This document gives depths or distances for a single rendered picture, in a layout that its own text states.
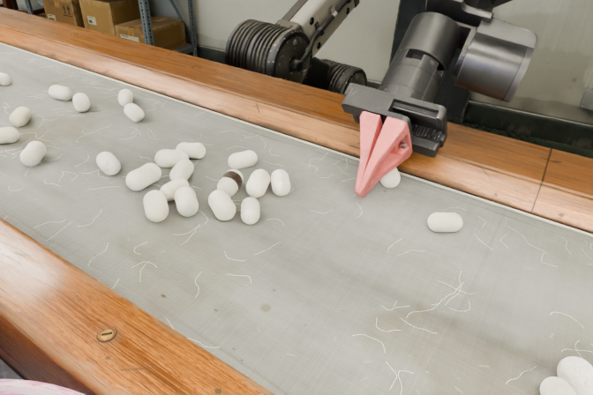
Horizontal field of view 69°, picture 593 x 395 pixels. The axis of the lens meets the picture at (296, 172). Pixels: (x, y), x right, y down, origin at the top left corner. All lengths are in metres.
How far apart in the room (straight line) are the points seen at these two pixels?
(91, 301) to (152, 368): 0.07
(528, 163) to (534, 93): 1.95
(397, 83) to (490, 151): 0.15
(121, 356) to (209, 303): 0.08
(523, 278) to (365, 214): 0.14
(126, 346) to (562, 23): 2.28
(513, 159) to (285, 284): 0.30
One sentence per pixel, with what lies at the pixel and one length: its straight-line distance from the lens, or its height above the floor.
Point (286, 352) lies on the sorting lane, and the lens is 0.32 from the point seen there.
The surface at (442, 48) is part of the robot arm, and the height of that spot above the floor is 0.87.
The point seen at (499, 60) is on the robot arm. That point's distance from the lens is 0.48.
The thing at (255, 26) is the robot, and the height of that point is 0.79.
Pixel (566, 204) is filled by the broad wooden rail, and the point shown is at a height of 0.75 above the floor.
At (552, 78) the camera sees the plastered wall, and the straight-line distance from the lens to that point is 2.45.
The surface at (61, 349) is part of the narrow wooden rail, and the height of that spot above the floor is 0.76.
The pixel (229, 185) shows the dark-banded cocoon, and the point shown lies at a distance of 0.43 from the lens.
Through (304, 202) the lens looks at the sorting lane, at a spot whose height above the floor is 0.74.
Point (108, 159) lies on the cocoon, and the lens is 0.50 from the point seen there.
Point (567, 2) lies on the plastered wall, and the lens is 2.38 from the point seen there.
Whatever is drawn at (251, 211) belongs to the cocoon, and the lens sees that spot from 0.40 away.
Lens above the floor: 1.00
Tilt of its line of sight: 32 degrees down
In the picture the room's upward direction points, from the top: 2 degrees clockwise
